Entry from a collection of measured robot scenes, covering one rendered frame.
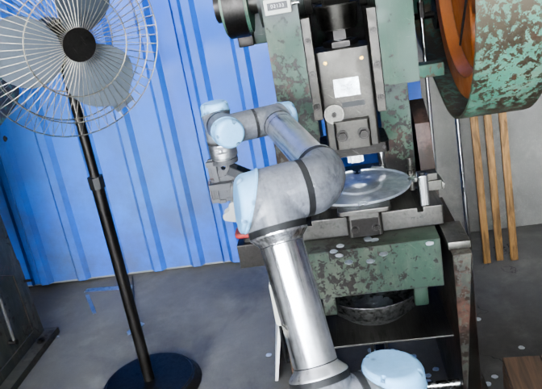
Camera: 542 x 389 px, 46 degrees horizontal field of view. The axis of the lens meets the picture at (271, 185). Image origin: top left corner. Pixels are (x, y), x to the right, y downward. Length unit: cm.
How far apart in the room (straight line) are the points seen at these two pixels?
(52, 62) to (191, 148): 129
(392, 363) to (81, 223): 244
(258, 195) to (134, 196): 215
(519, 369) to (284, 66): 100
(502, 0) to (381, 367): 81
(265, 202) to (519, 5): 71
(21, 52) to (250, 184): 102
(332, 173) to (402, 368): 39
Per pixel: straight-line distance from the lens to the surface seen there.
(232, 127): 154
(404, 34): 175
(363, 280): 183
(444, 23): 214
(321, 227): 186
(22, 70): 200
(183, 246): 336
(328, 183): 122
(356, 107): 182
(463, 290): 182
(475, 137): 291
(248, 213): 118
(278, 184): 120
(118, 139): 323
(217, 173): 172
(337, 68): 180
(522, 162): 330
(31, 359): 297
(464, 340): 190
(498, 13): 151
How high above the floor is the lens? 141
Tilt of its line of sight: 19 degrees down
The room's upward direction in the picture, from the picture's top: 10 degrees counter-clockwise
